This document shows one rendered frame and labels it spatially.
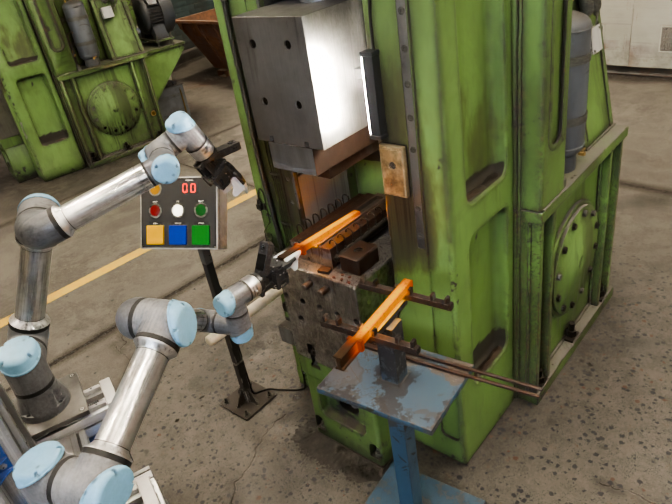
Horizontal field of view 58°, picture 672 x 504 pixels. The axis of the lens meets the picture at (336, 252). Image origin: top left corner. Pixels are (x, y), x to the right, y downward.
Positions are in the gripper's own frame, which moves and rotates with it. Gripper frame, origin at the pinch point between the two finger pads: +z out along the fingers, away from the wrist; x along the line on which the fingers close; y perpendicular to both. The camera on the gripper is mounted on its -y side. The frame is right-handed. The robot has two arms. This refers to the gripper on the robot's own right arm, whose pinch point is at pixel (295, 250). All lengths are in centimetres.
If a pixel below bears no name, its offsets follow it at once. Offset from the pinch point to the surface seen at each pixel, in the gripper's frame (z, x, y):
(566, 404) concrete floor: 77, 68, 101
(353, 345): -30, 49, 1
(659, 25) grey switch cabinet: 540, -31, 40
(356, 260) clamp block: 9.3, 18.8, 4.0
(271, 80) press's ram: 8, -4, -56
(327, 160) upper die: 14.3, 7.8, -28.6
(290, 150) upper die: 8.1, -2.2, -33.0
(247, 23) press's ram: 7, -10, -73
